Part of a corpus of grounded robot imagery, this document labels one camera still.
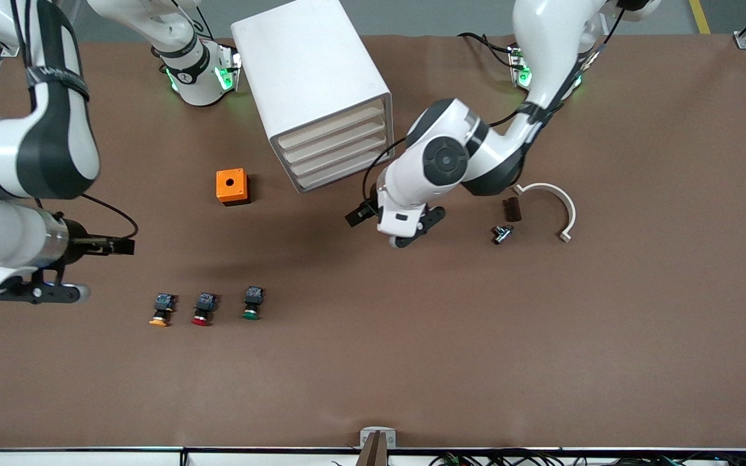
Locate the red mushroom push button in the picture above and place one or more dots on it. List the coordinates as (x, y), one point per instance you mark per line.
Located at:
(204, 303)

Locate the white curved plastic bracket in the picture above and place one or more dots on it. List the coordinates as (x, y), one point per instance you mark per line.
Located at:
(570, 213)

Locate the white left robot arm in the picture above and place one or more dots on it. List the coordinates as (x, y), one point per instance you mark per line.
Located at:
(541, 39)

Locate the white table edge rail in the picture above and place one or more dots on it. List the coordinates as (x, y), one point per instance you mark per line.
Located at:
(88, 458)

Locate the orange box with hole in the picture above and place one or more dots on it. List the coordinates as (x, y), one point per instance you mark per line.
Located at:
(224, 191)

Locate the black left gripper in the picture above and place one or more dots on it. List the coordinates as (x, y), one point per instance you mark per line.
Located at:
(365, 211)

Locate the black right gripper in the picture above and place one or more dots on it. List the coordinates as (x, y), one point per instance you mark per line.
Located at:
(77, 241)

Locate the yellow mushroom push button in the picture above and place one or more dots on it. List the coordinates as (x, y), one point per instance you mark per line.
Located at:
(164, 303)

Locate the green mushroom push button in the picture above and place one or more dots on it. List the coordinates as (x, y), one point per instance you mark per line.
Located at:
(253, 296)

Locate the dark brown terminal block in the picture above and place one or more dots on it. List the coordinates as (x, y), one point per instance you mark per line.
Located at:
(513, 210)

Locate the brown table mat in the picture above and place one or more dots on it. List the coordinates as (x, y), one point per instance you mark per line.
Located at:
(412, 323)

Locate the yellow floor tape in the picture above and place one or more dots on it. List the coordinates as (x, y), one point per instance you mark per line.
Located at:
(700, 16)

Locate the small silver metal fitting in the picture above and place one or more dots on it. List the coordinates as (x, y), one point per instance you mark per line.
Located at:
(502, 234)

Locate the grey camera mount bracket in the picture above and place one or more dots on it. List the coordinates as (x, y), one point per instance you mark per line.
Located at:
(389, 439)

